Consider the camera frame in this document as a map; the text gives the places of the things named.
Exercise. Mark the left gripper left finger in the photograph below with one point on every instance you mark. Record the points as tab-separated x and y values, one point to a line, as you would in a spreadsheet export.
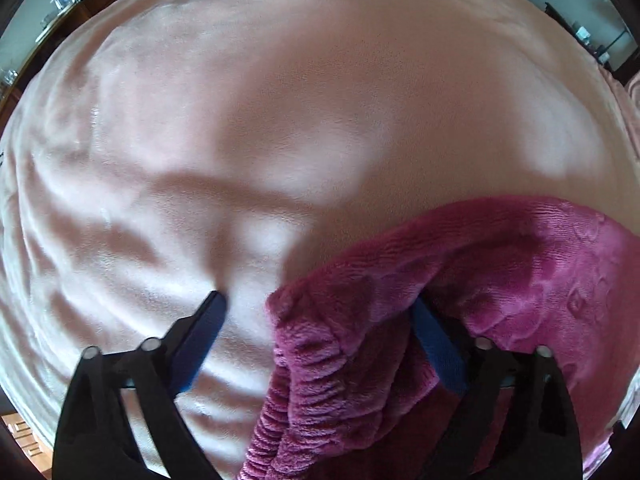
94	439

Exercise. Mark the pink bed cover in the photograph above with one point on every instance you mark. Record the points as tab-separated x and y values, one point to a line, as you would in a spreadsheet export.
320	163

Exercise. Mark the magenta fleece pants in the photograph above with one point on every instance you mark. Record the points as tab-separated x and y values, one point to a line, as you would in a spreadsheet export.
365	372

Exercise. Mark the wooden sideboard with clutter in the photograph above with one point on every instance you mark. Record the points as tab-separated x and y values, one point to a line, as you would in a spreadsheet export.
33	33

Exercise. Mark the dark bedside table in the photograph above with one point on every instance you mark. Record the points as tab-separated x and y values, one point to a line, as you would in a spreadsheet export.
600	52

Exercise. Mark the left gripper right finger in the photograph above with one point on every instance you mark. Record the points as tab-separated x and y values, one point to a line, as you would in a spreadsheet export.
539	437

